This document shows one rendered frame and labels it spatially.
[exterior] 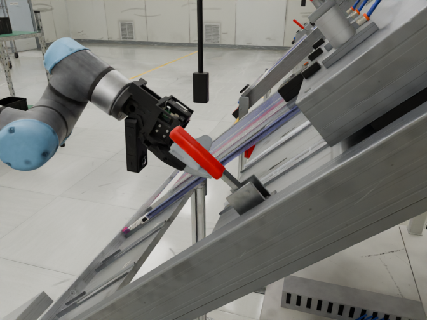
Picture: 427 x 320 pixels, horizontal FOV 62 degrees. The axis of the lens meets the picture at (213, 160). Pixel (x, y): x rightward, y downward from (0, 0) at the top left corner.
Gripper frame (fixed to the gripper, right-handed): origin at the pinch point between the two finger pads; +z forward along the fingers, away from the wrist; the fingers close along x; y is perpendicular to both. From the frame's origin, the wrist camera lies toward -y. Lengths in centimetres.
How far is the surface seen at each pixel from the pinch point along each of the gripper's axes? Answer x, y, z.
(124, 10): 850, -272, -417
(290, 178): -25.5, 20.9, 6.4
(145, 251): -18.0, -6.4, -0.6
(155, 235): -14.1, -6.6, -0.8
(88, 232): 80, -127, -32
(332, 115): -28.2, 28.6, 4.8
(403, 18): -26.6, 36.7, 4.3
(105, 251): -7.5, -24.4, -7.0
